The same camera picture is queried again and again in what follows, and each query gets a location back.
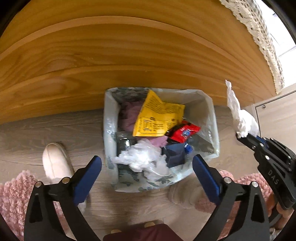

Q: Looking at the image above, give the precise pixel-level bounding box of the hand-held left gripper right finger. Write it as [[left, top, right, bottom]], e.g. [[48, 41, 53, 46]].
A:
[[192, 154, 271, 241]]

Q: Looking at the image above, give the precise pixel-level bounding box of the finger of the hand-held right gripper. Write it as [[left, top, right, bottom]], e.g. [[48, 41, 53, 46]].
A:
[[251, 133, 269, 145], [236, 133, 263, 153]]

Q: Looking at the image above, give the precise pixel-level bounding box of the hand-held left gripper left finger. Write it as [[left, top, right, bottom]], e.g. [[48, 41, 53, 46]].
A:
[[24, 156, 102, 241]]

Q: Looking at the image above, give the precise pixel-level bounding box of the white tissue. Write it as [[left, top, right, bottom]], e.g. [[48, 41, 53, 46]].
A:
[[225, 79, 260, 139]]

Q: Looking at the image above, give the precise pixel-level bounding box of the dark blue carton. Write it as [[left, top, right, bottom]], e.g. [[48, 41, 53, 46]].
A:
[[161, 143, 194, 169]]

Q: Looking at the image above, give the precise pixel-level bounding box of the red packet blue logo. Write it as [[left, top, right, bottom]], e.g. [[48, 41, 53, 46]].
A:
[[165, 120, 201, 143]]

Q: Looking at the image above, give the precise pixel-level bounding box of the clear plastic bottle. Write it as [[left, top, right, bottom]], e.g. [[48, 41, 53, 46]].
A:
[[116, 130, 137, 152]]

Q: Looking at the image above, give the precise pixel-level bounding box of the clear plastic bag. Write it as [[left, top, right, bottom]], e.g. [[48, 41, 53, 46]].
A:
[[111, 138, 170, 182]]

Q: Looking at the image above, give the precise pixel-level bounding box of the floral bin with clear liner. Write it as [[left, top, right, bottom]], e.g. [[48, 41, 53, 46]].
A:
[[103, 87, 220, 193]]

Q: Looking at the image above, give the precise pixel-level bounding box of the purple cloth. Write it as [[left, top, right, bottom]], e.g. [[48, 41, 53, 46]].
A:
[[119, 100, 170, 149]]

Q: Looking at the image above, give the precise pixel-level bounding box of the yellow snack packet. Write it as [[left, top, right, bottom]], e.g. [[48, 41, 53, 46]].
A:
[[132, 90, 186, 138]]

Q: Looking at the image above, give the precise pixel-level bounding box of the person's right hand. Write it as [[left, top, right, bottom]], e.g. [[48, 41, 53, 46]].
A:
[[266, 195, 292, 230]]

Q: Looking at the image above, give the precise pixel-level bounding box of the pink shaggy rug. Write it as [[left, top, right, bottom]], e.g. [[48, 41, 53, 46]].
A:
[[0, 170, 275, 241]]

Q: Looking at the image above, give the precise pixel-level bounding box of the dark maroon clothing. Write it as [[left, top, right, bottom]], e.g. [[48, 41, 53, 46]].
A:
[[102, 221, 177, 241]]

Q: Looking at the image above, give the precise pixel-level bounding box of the wooden bed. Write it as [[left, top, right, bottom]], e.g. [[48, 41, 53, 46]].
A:
[[0, 0, 287, 124]]

